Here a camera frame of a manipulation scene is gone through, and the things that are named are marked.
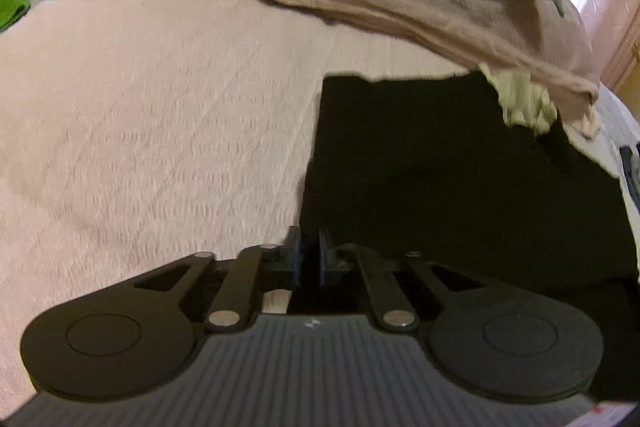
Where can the black sweater with cream collar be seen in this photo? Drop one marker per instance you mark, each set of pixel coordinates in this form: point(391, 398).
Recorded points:
point(430, 166)

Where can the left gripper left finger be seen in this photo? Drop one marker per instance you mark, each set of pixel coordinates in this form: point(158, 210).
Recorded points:
point(254, 272)

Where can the green garment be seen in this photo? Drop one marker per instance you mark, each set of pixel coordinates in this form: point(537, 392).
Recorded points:
point(11, 11)

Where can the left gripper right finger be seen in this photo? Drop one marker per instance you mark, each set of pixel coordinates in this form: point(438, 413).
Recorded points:
point(360, 279)

